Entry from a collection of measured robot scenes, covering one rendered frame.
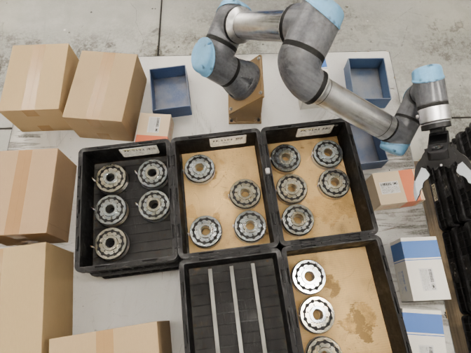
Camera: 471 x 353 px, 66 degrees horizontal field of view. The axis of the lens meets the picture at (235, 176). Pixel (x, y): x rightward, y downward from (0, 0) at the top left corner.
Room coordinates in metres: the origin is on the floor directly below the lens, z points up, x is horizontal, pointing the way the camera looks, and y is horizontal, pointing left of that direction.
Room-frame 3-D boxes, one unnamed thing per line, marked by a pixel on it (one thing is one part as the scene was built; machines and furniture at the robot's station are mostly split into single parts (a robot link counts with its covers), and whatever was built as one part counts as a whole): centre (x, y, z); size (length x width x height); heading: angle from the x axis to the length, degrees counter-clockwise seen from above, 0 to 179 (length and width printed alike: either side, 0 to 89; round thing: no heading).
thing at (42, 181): (0.41, 0.72, 0.78); 0.30 x 0.22 x 0.16; 2
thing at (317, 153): (0.52, -0.32, 0.86); 0.10 x 0.10 x 0.01
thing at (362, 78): (0.89, -0.55, 0.74); 0.20 x 0.15 x 0.07; 179
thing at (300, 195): (0.39, -0.19, 0.86); 0.10 x 0.10 x 0.01
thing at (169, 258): (0.34, 0.34, 0.92); 0.40 x 0.30 x 0.02; 6
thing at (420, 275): (0.14, -0.61, 0.75); 0.20 x 0.12 x 0.09; 1
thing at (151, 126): (0.66, 0.31, 0.74); 0.16 x 0.12 x 0.07; 175
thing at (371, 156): (0.62, -0.48, 0.74); 0.20 x 0.15 x 0.07; 6
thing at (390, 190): (0.42, -0.58, 0.74); 0.16 x 0.12 x 0.07; 96
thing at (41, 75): (0.87, 0.75, 0.78); 0.30 x 0.22 x 0.16; 1
